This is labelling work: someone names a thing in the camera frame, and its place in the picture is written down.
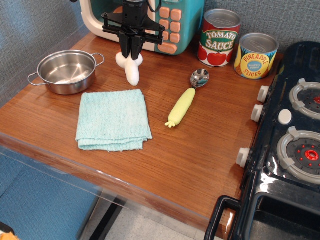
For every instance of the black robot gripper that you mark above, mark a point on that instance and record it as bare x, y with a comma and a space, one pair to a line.
134, 27

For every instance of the plush white brown mushroom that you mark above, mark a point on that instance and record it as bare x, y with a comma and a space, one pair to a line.
130, 66

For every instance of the toy microwave teal cream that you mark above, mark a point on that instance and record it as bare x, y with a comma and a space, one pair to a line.
181, 19

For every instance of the light blue folded rag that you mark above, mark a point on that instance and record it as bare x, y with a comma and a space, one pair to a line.
113, 121

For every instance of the stainless steel pot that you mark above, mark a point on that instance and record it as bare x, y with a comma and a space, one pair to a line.
67, 72

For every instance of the tomato sauce can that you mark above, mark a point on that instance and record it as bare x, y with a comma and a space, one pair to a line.
218, 37

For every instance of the pineapple slices can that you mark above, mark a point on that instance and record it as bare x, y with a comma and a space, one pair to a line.
255, 55

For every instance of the clear acrylic table guard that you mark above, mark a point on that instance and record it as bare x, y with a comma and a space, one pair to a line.
159, 193

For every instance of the black toy stove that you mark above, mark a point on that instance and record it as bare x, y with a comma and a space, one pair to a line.
280, 188

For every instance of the green handled metal spoon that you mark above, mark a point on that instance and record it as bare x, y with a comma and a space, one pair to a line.
198, 79

